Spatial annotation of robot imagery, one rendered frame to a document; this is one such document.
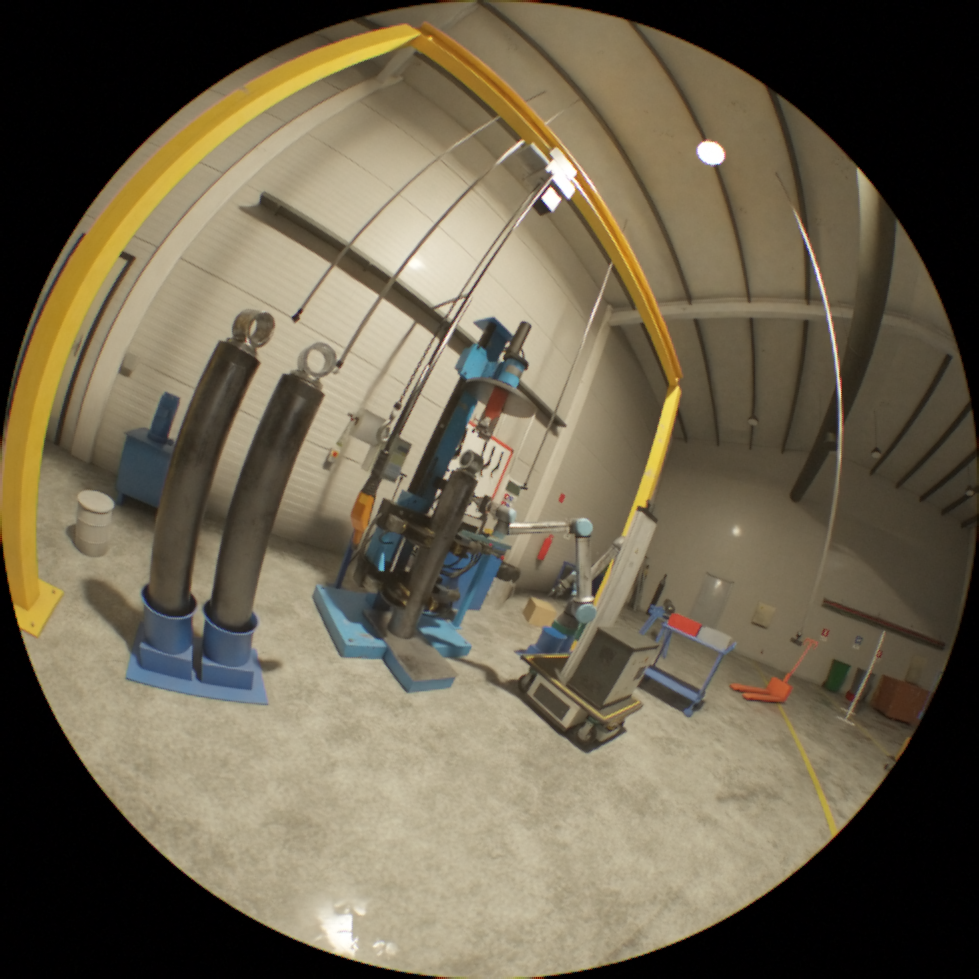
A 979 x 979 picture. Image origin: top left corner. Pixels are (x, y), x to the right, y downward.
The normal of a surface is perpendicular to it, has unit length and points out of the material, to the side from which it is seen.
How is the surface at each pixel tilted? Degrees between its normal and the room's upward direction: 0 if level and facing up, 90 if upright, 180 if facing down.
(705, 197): 173
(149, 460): 90
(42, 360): 90
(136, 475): 90
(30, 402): 90
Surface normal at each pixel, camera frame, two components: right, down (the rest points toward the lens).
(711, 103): -0.32, 0.94
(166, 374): 0.65, 0.24
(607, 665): -0.74, -0.36
